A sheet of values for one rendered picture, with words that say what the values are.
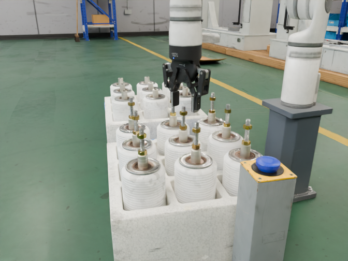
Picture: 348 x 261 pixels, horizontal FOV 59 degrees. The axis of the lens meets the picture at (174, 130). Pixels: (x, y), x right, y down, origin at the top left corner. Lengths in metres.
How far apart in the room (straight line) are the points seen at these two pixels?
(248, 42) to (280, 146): 3.13
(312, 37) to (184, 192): 0.53
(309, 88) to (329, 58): 2.01
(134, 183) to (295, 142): 0.52
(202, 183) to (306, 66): 0.46
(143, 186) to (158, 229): 0.10
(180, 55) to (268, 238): 0.41
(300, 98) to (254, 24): 3.16
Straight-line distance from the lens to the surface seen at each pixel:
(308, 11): 0.93
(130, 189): 0.66
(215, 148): 0.81
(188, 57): 0.70
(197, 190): 0.68
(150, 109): 1.17
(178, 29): 0.70
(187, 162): 0.69
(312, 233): 0.96
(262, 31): 4.14
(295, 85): 0.95
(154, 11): 7.28
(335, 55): 2.91
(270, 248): 0.61
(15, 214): 1.06
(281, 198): 0.55
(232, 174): 0.71
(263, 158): 0.55
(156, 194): 0.67
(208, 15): 5.27
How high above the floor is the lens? 0.57
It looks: 22 degrees down
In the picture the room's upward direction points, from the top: straight up
